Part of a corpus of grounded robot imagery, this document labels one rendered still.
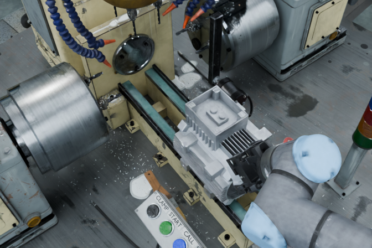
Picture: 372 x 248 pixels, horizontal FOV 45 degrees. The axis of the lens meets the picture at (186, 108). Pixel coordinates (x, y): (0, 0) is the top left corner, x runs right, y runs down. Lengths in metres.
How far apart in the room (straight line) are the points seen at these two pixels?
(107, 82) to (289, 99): 0.62
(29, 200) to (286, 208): 0.72
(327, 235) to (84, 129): 0.68
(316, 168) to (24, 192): 0.74
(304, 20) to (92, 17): 0.66
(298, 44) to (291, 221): 0.95
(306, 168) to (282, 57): 0.87
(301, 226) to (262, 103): 0.90
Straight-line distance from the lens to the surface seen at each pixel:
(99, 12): 1.40
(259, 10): 1.36
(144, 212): 1.04
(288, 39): 1.48
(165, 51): 1.48
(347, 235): 0.67
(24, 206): 1.23
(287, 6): 1.41
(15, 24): 2.58
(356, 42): 1.83
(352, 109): 1.59
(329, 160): 0.72
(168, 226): 1.00
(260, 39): 1.37
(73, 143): 1.15
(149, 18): 1.35
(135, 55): 1.39
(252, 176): 0.90
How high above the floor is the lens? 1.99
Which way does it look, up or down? 52 degrees down
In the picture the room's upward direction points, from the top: 2 degrees counter-clockwise
